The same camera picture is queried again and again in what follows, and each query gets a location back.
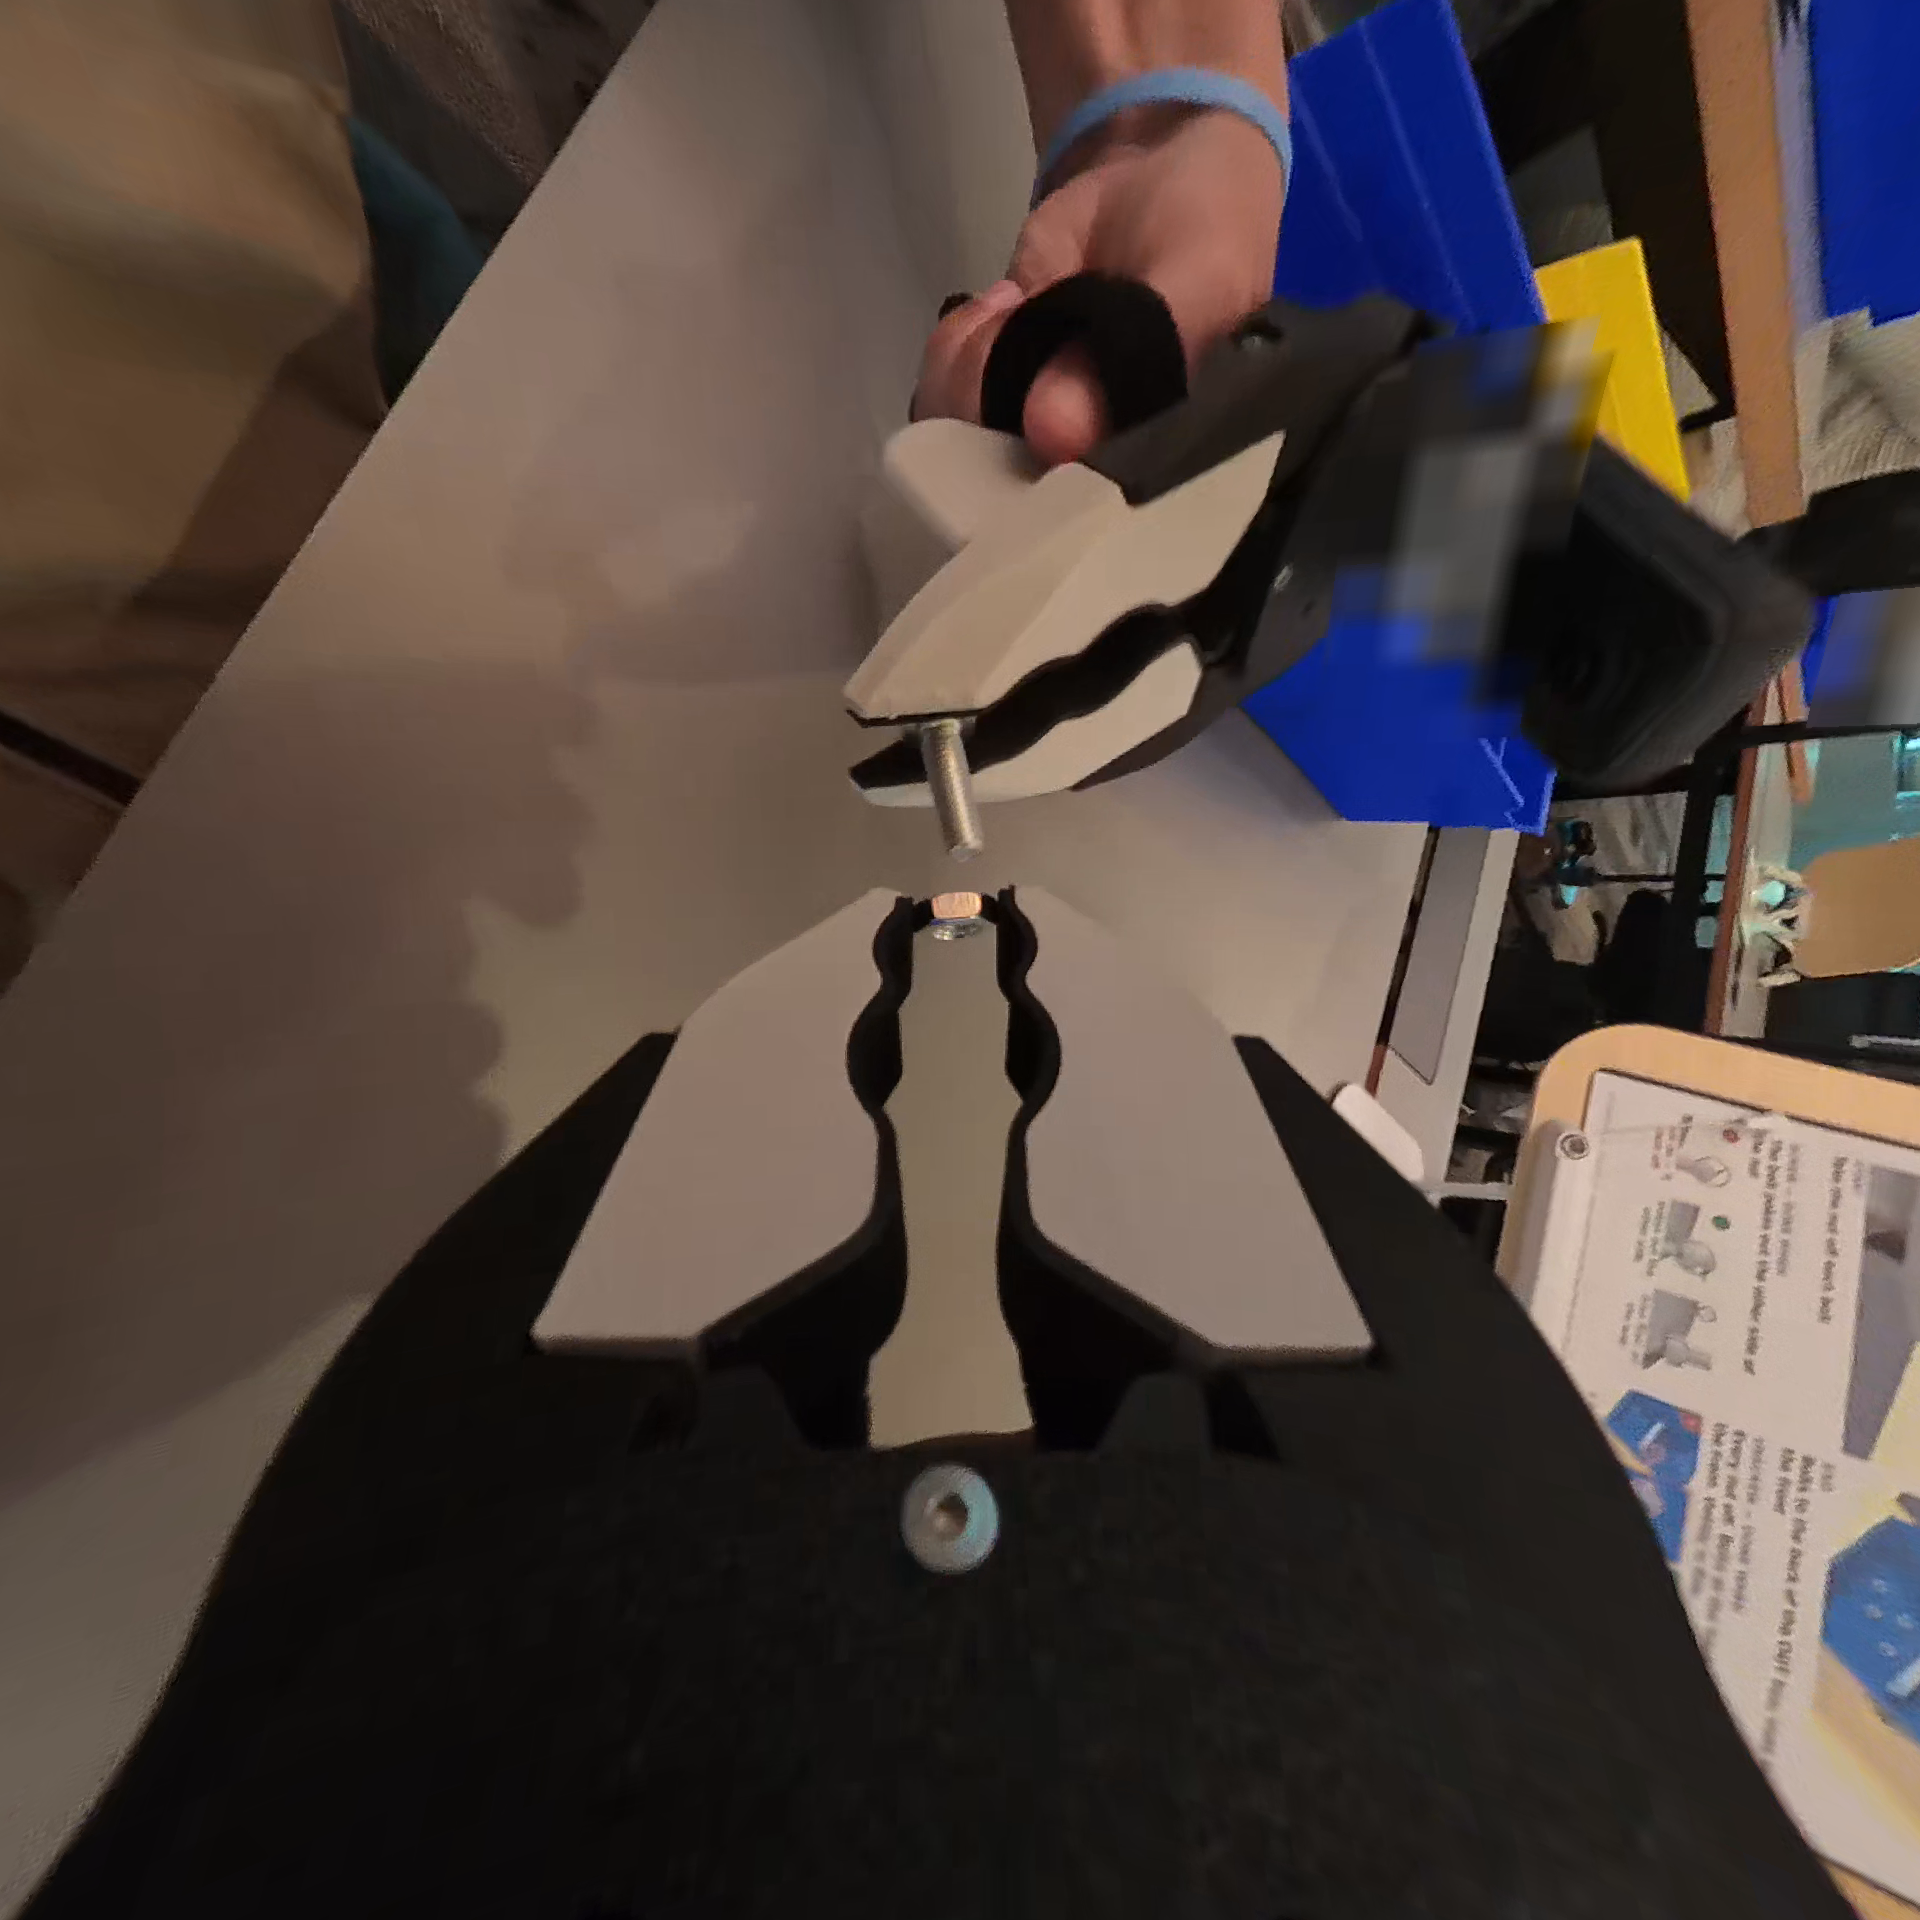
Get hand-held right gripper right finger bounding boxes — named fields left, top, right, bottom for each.
left=990, top=896, right=1374, bottom=1421

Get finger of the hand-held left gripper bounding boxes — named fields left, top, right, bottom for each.
left=844, top=451, right=1299, bottom=723
left=852, top=625, right=1237, bottom=816

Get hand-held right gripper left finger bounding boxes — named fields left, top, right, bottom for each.
left=531, top=896, right=918, bottom=1430

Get silver bolt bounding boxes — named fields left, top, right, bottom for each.
left=912, top=714, right=989, bottom=862

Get blue divided storage bin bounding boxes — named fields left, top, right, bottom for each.
left=1241, top=0, right=1566, bottom=834

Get person's left forearm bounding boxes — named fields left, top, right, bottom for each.
left=1004, top=0, right=1299, bottom=126

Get person's left hand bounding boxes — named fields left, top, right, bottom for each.
left=907, top=105, right=1293, bottom=463

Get white document stand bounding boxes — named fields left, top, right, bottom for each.
left=1329, top=1082, right=1449, bottom=1197

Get yellow storage bin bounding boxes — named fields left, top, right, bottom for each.
left=1529, top=236, right=1700, bottom=507

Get dark flat tablet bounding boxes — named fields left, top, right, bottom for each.
left=1374, top=823, right=1520, bottom=1102

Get instruction sheet on stand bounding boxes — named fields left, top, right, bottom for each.
left=1494, top=1024, right=1920, bottom=1898

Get blue wristband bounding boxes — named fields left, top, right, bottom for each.
left=1032, top=63, right=1299, bottom=207

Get white instruction board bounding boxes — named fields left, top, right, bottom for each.
left=1559, top=1068, right=1920, bottom=1818

